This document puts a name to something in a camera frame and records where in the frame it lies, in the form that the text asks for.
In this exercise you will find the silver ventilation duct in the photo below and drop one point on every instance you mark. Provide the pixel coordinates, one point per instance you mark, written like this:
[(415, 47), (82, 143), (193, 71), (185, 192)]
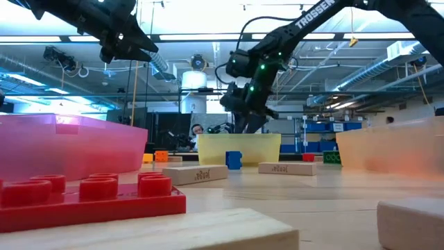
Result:
[(161, 64), (367, 74)]

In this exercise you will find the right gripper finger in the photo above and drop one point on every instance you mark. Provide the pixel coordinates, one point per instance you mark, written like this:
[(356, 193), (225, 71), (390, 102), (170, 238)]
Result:
[(256, 124), (241, 123)]

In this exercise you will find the small red block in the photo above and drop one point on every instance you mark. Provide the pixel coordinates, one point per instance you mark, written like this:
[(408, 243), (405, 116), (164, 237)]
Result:
[(308, 157)]

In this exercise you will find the blue storage bin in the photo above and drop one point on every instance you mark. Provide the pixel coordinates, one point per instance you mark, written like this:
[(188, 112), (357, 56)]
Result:
[(336, 127), (354, 126), (316, 127)]

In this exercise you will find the pink plastic bin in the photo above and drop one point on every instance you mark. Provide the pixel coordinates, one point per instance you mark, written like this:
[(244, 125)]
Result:
[(69, 149)]

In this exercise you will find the metal shelf rack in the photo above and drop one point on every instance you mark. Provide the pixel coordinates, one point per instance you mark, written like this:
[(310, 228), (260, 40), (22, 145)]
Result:
[(298, 119)]

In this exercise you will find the ceiling light strip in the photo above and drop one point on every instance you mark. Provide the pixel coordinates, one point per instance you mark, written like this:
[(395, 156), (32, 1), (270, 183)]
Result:
[(319, 35), (378, 35), (29, 39)]

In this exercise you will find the orange plastic bin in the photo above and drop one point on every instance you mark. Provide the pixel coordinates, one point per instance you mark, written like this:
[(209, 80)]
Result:
[(399, 149)]

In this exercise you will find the small orange block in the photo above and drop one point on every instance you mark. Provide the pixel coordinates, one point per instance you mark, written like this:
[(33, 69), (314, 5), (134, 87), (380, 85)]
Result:
[(161, 156)]

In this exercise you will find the black ceiling camera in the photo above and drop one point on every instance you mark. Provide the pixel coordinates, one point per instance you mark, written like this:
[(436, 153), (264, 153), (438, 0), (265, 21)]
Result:
[(59, 57)]

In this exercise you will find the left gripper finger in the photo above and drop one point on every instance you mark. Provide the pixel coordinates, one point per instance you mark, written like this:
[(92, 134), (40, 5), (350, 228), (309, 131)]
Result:
[(137, 38), (133, 55)]

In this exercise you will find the black background robot arm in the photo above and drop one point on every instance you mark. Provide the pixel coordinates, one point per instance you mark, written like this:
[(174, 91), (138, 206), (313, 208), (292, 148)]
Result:
[(220, 128)]

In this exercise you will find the white cylindrical duct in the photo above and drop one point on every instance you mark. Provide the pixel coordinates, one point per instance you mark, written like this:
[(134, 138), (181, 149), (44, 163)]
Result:
[(194, 80)]

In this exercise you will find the small blue block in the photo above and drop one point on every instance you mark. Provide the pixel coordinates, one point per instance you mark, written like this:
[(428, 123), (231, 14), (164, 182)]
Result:
[(234, 159)]

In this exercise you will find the bright green long block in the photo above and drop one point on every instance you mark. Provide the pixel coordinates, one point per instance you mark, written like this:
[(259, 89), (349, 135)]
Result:
[(332, 157)]

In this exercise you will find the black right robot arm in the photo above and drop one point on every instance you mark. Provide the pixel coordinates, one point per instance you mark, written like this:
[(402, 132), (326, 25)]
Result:
[(312, 15)]

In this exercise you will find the black monitor cabinet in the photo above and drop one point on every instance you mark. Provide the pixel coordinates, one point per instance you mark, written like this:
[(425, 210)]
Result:
[(163, 132)]

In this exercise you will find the yellow plastic bin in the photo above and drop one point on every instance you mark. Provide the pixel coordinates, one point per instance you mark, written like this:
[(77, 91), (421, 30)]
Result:
[(256, 147)]

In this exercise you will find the large red stud block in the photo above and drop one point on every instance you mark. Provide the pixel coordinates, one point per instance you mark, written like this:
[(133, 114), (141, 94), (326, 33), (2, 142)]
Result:
[(104, 208)]

